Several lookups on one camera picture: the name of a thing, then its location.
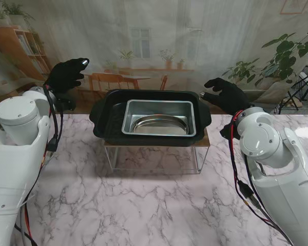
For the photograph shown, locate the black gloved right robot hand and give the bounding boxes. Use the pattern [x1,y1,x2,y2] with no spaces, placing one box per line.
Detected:
[200,77,251,115]

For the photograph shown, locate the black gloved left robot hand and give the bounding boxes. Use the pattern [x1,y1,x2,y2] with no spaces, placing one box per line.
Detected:
[45,58,90,95]

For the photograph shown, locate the black patterned baking tray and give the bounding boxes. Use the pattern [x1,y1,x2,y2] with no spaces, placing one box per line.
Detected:
[88,89,212,147]

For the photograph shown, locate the silver rectangular baking tray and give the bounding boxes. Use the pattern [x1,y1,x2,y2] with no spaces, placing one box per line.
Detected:
[121,99,197,137]

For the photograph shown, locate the oval stainless steel plate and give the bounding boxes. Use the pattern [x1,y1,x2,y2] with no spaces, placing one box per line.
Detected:
[132,114,189,135]

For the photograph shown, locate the wooden shelf with metal legs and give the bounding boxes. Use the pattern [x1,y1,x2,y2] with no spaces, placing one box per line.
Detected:
[103,127,211,175]

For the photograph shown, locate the black tripod stand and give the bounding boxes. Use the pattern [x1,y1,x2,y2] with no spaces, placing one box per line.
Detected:
[277,68,308,115]

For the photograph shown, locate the printed room backdrop curtain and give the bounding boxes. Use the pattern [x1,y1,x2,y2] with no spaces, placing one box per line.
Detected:
[0,0,308,116]

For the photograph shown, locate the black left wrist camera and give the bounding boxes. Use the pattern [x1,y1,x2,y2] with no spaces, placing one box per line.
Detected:
[55,92,76,112]

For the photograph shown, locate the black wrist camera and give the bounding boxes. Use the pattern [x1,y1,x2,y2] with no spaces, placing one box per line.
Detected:
[219,122,241,140]
[55,92,76,112]

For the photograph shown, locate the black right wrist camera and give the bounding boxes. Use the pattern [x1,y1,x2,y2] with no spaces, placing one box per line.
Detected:
[219,122,241,140]

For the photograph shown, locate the red black left arm cables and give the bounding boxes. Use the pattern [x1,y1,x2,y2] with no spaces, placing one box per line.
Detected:
[14,84,65,246]

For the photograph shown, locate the red black arm cables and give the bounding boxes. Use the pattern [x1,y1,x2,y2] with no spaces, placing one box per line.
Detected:
[227,111,296,246]
[14,84,65,246]

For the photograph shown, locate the red black right arm cables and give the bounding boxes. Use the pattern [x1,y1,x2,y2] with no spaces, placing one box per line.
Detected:
[227,111,296,246]

